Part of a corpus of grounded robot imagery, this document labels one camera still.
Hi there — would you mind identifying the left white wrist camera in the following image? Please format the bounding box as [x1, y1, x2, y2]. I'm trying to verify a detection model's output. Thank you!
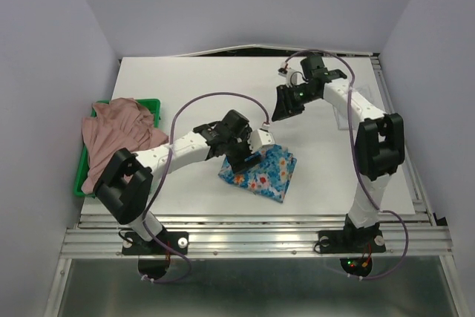
[247, 129, 275, 154]

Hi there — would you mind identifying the pink skirt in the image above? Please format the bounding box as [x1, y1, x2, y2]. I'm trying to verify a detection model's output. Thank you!
[81, 97, 170, 196]

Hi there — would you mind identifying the blue floral skirt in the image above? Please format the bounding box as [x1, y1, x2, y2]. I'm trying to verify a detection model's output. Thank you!
[218, 145, 297, 203]

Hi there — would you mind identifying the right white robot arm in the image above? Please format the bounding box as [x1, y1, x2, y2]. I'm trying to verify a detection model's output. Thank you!
[272, 51, 405, 250]

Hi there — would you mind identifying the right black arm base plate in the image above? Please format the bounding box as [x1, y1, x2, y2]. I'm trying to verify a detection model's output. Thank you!
[315, 230, 387, 255]

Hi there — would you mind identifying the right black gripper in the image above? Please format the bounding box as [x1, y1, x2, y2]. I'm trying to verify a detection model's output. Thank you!
[270, 83, 319, 122]

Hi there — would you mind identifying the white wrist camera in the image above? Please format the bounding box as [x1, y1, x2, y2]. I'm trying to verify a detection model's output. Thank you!
[278, 62, 304, 87]
[247, 129, 275, 154]

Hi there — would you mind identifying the green plastic bin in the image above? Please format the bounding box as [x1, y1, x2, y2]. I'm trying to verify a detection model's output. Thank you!
[71, 98, 163, 199]

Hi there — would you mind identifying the aluminium table frame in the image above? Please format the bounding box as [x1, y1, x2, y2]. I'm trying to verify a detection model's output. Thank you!
[44, 51, 472, 317]

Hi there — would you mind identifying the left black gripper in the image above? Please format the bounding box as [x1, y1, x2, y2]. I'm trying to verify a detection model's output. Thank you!
[225, 126, 262, 174]

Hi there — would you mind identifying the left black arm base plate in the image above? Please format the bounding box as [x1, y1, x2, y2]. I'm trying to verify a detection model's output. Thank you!
[118, 229, 189, 256]

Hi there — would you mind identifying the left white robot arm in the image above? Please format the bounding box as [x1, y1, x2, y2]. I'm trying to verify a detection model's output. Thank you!
[94, 110, 275, 253]

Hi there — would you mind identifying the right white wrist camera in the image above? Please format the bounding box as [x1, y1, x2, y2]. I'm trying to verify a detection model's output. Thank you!
[278, 62, 304, 87]

